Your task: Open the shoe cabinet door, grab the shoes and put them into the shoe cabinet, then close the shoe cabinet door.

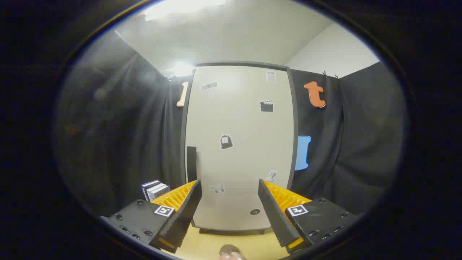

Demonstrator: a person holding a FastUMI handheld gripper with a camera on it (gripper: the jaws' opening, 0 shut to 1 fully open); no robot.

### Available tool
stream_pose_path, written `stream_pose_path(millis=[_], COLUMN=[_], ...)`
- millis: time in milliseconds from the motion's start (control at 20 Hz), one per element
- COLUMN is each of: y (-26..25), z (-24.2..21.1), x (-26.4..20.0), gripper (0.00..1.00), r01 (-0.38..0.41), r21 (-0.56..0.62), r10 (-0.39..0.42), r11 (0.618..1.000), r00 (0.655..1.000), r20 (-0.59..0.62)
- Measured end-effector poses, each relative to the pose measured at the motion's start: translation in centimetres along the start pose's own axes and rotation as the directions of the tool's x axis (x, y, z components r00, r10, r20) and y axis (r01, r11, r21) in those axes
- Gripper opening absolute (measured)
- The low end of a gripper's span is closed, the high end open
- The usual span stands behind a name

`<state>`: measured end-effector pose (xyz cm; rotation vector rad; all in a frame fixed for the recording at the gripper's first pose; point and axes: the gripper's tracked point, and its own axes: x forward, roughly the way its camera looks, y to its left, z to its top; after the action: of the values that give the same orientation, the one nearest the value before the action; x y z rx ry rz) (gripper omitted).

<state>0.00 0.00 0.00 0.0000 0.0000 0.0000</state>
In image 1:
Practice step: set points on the black backdrop cloth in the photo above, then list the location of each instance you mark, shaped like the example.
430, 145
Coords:
126, 126

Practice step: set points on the grey shoe cabinet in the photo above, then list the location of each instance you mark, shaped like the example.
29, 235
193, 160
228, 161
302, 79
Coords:
183, 137

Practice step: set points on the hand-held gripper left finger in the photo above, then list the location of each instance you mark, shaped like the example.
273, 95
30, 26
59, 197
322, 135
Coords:
186, 216

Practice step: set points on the white shoe cabinet door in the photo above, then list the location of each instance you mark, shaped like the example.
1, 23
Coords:
245, 126

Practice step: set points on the dark blue book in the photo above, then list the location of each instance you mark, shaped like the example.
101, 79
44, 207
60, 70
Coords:
145, 187

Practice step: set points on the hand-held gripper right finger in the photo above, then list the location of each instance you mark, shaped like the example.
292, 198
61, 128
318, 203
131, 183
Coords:
274, 216

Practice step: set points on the white blue spine book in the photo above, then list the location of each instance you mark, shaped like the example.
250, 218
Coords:
151, 187

